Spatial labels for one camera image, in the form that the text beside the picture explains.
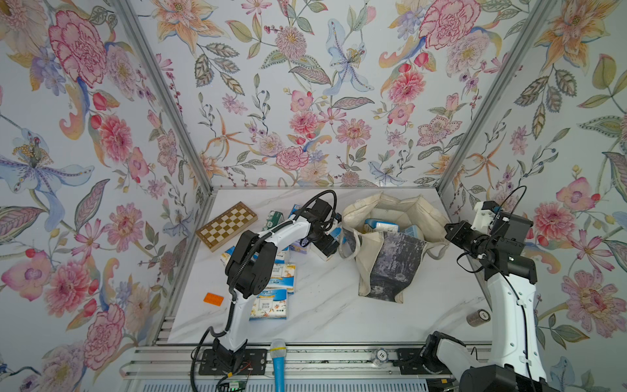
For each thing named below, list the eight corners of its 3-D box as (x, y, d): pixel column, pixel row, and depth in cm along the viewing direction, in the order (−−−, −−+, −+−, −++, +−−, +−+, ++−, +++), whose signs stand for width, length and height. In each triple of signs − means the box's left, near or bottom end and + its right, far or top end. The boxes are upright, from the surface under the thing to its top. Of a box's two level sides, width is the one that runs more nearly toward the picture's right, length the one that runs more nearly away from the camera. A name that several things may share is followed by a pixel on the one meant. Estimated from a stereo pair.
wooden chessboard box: (198, 235, 106) (196, 231, 103) (244, 205, 116) (243, 201, 114) (212, 251, 101) (209, 247, 99) (258, 217, 112) (257, 213, 110)
